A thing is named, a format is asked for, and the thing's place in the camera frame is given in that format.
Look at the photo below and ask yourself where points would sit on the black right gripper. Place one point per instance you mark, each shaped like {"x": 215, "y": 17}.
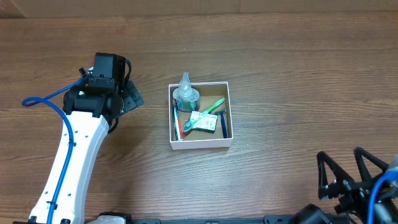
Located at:
{"x": 345, "y": 190}

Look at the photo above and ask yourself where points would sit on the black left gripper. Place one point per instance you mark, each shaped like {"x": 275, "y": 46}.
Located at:
{"x": 133, "y": 98}

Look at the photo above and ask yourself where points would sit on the teal toothpaste tube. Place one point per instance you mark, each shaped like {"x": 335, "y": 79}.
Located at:
{"x": 178, "y": 130}

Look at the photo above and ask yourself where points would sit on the clear soap pump bottle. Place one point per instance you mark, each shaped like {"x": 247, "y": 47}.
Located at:
{"x": 185, "y": 96}

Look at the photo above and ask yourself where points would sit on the green white toothbrush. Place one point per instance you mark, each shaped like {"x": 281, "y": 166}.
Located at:
{"x": 189, "y": 124}

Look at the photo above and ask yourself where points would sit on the green white soap bar pack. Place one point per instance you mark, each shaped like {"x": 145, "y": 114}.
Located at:
{"x": 208, "y": 123}

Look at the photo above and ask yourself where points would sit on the blue disposable razor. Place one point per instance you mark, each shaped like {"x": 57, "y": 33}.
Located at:
{"x": 223, "y": 124}

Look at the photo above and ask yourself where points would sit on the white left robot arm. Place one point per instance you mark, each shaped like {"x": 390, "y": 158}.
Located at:
{"x": 90, "y": 109}

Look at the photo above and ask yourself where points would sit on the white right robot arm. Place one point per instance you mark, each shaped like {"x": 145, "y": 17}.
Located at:
{"x": 370, "y": 200}

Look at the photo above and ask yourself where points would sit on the pink cardboard box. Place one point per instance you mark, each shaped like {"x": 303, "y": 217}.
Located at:
{"x": 210, "y": 92}

